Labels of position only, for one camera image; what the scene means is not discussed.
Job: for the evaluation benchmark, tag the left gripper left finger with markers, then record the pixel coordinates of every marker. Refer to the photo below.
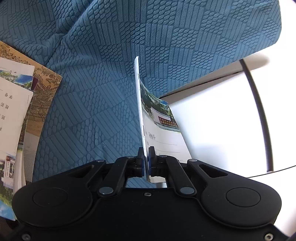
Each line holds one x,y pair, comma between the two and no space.
121,170

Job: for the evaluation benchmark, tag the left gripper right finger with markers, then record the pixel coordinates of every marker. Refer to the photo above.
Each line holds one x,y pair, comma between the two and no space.
170,168

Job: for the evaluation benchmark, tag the building photo postcard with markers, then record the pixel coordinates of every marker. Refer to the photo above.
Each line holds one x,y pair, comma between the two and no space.
158,126
15,101

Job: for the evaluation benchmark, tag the tan Chinese painting book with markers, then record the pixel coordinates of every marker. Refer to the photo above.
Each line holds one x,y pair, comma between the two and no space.
44,92

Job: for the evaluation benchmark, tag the purple and gold book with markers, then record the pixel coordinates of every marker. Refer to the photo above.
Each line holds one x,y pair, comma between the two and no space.
34,83

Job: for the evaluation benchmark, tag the white text paper sheets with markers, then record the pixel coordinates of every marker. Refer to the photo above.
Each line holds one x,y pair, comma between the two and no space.
17,73

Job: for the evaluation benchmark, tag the right blue floor chair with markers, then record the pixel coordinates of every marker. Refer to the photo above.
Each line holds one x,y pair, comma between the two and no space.
94,114

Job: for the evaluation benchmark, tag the blue floor chair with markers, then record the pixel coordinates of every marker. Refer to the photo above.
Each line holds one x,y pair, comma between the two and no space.
36,28
94,114

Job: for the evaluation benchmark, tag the dark curved metal bar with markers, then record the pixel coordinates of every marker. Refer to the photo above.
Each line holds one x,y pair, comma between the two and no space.
262,117

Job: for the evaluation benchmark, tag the left blue floor chair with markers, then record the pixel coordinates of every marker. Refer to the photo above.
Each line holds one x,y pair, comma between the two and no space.
36,28

